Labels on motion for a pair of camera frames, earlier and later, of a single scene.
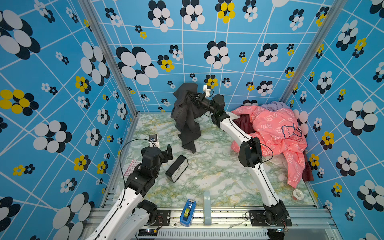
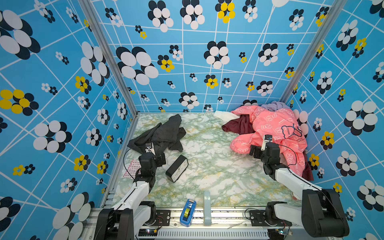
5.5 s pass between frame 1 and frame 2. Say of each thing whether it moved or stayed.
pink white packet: stayed
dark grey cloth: moved
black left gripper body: stayed
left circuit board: stayed
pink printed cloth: stayed
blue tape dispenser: stayed
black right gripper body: moved
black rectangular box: stayed
